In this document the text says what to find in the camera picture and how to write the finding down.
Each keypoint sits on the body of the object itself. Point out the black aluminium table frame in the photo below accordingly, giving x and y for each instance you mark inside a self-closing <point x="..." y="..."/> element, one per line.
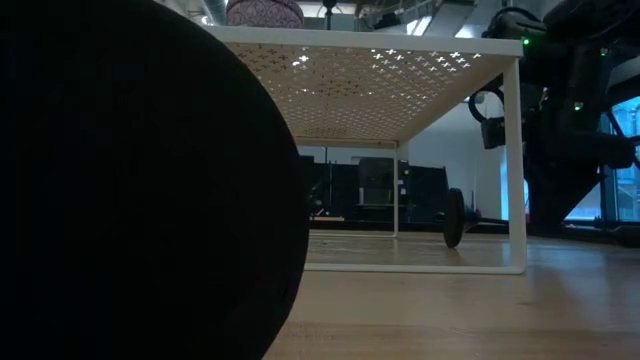
<point x="350" y="225"/>

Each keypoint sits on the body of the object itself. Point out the pink patterned round tin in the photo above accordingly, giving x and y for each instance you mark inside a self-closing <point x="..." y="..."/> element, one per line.
<point x="265" y="12"/>

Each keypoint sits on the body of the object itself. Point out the black office partition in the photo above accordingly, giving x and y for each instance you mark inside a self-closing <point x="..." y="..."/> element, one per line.
<point x="425" y="195"/>

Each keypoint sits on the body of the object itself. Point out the white perforated metal shelf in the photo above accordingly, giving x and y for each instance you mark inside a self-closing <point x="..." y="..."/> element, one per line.
<point x="360" y="37"/>

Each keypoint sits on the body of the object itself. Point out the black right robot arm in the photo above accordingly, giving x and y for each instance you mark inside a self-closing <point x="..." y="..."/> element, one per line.
<point x="565" y="75"/>

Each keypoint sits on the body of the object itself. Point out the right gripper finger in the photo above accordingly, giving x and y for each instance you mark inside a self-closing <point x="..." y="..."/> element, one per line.
<point x="575" y="190"/>
<point x="547" y="195"/>

